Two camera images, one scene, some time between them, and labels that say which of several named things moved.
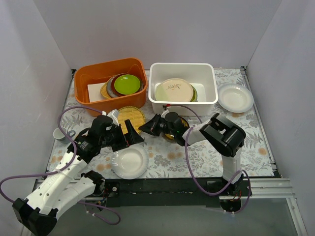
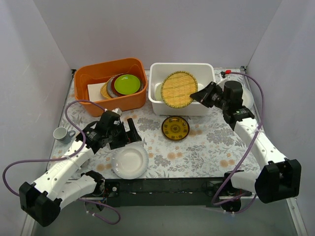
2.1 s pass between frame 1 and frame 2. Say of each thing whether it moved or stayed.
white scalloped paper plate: stayed
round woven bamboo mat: moved
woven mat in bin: stayed
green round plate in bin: stayed
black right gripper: moved
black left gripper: stayed
